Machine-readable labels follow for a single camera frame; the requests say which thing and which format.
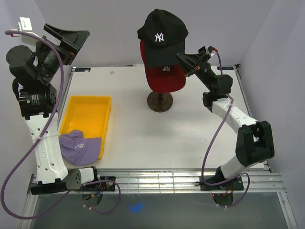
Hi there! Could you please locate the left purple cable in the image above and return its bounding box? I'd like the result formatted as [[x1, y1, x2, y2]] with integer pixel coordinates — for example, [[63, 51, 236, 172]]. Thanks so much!
[[0, 30, 121, 219]]

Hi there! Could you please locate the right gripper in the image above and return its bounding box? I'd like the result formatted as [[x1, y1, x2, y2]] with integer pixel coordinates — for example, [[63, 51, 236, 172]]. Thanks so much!
[[174, 51, 215, 92]]

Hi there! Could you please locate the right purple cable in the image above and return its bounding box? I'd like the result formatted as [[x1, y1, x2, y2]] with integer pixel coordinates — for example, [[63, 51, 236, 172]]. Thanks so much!
[[201, 49, 251, 208]]

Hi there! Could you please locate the lavender cap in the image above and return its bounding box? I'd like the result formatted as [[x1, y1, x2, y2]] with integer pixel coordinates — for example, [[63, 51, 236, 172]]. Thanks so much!
[[59, 130, 102, 166]]

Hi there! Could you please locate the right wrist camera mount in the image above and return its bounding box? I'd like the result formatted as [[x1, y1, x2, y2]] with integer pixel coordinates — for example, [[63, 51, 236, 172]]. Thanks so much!
[[205, 46, 218, 57]]

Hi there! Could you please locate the dark wooden stand base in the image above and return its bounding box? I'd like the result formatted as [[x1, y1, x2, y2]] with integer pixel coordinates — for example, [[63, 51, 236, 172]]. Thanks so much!
[[147, 91, 173, 113]]

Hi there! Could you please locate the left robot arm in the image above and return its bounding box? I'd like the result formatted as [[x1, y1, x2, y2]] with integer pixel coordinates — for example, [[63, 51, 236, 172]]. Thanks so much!
[[6, 24, 101, 195]]

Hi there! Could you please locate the black cap white NY logo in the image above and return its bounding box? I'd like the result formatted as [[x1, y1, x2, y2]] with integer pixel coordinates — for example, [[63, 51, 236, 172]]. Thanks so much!
[[137, 9, 189, 68]]

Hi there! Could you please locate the yellow plastic tray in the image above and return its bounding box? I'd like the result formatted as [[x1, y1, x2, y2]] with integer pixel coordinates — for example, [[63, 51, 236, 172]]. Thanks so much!
[[60, 96, 112, 160]]

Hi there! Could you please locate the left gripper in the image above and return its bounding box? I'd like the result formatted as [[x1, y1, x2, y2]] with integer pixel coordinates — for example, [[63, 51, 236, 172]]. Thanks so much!
[[37, 24, 89, 84]]

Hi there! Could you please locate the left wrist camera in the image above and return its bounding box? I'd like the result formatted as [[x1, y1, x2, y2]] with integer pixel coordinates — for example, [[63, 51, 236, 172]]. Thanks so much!
[[10, 17, 38, 46]]

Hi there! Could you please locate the purple cable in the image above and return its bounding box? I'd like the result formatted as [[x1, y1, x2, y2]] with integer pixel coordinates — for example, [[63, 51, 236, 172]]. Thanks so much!
[[201, 49, 251, 208], [0, 30, 121, 219]]

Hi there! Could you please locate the aluminium front rail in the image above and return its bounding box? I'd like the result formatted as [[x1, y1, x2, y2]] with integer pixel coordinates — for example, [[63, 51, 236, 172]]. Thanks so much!
[[27, 168, 286, 194]]

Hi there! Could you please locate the red cap white logo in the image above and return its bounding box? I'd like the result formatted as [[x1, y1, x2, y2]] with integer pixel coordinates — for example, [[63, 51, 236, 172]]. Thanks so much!
[[140, 41, 186, 93]]

